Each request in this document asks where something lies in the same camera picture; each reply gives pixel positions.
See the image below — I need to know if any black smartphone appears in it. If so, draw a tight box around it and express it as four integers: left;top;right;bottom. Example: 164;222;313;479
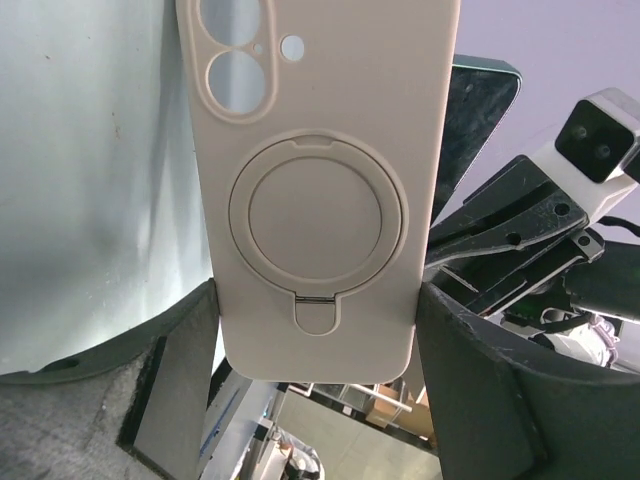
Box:
431;54;522;220

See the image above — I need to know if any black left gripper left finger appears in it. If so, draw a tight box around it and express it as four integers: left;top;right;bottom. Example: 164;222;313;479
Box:
1;281;219;479

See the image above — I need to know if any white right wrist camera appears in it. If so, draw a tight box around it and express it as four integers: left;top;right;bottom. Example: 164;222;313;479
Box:
530;87;639;225

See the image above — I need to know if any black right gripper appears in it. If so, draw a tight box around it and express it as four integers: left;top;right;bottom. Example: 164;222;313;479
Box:
424;155;639;326

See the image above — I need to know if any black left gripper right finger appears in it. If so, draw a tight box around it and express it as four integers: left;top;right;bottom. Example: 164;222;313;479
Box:
416;284;639;479

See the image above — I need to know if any beige ring phone case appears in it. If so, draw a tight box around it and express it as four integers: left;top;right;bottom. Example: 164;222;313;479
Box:
176;1;460;384

